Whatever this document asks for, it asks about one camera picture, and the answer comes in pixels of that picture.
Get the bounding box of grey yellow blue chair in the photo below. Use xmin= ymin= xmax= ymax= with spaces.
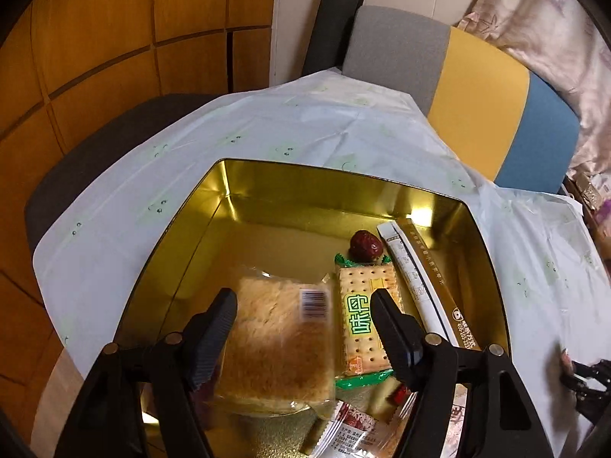
xmin=341 ymin=6 xmax=580 ymax=196

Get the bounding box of wooden panelled wardrobe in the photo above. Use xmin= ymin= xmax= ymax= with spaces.
xmin=0 ymin=0 xmax=278 ymax=440

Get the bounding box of printed curtain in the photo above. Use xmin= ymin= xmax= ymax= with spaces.
xmin=453 ymin=0 xmax=611 ymax=177

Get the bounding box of red and white snack packet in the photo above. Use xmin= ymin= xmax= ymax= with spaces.
xmin=305 ymin=401 xmax=416 ymax=458

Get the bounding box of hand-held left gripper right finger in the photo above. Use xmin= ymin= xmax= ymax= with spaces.
xmin=370 ymin=287 xmax=554 ymax=458

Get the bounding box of red date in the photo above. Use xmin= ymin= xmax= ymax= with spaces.
xmin=350 ymin=230 xmax=385 ymax=263

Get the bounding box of green cracker packet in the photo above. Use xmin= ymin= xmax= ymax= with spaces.
xmin=334 ymin=253 xmax=406 ymax=389

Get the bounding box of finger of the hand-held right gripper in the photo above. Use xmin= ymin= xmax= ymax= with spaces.
xmin=559 ymin=360 xmax=611 ymax=423

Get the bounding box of white smiley print tablecloth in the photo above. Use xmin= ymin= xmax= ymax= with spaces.
xmin=33 ymin=69 xmax=611 ymax=458

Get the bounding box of gold tin box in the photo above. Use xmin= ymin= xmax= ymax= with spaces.
xmin=115 ymin=157 xmax=511 ymax=458

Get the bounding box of clear crispy snack packet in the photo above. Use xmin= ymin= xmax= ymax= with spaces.
xmin=215 ymin=267 xmax=335 ymax=416

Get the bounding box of gold stick sachet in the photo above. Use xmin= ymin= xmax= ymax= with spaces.
xmin=398 ymin=219 xmax=483 ymax=351

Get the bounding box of pale pink flower print packet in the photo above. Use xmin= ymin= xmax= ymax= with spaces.
xmin=441 ymin=384 xmax=471 ymax=458

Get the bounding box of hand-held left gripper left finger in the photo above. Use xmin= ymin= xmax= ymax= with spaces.
xmin=62 ymin=287 xmax=238 ymax=458

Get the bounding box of black rolled mat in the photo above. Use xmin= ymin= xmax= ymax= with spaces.
xmin=303 ymin=0 xmax=368 ymax=77

